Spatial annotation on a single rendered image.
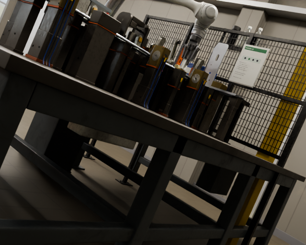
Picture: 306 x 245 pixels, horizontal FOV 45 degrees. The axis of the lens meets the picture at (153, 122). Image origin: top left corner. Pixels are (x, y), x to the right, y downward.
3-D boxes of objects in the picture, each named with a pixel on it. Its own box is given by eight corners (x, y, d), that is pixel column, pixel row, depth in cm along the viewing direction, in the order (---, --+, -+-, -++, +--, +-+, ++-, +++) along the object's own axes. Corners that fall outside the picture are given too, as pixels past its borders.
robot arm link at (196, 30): (201, 26, 240) (197, 35, 241) (209, 32, 247) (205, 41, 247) (191, 24, 247) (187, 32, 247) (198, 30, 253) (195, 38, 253)
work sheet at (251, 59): (252, 87, 272) (270, 48, 271) (228, 80, 288) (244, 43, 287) (254, 88, 274) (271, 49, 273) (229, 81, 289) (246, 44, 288)
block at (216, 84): (200, 131, 254) (222, 83, 253) (192, 128, 260) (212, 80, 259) (207, 134, 260) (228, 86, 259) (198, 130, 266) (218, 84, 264)
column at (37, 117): (17, 151, 285) (51, 72, 283) (49, 157, 309) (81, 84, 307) (38, 167, 266) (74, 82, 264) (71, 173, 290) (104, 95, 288)
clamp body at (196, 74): (184, 125, 223) (207, 72, 222) (170, 119, 232) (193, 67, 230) (190, 128, 228) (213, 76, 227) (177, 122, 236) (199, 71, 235)
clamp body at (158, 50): (142, 107, 200) (168, 47, 199) (128, 101, 208) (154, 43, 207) (150, 111, 205) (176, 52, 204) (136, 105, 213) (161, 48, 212)
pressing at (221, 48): (209, 89, 262) (229, 44, 261) (197, 84, 270) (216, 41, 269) (210, 89, 263) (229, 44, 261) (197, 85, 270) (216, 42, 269)
